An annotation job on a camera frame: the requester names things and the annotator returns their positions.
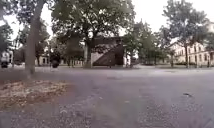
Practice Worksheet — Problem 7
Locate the tall slender tree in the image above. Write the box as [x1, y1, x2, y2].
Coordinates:
[161, 0, 211, 69]

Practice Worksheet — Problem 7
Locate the large leafy tree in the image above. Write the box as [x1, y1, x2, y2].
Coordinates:
[49, 0, 137, 69]

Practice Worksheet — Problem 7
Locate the dark stepped building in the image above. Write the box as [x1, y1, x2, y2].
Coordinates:
[89, 35, 132, 67]

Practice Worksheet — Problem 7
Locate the grey asphalt ground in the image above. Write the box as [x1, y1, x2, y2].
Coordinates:
[0, 64, 214, 128]

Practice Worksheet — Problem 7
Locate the dry leaf-strewn earth patch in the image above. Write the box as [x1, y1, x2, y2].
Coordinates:
[0, 79, 70, 110]

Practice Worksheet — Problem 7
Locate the cluster of small trees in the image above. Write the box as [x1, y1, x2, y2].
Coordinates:
[123, 20, 171, 67]

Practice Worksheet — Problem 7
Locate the large tree with thick trunk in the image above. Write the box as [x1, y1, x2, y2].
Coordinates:
[8, 0, 53, 76]

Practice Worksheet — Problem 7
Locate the pale multi-storey building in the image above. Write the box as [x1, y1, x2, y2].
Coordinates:
[168, 21, 214, 67]

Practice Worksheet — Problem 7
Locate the pale building behind trees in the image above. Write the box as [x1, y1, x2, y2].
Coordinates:
[34, 46, 86, 66]

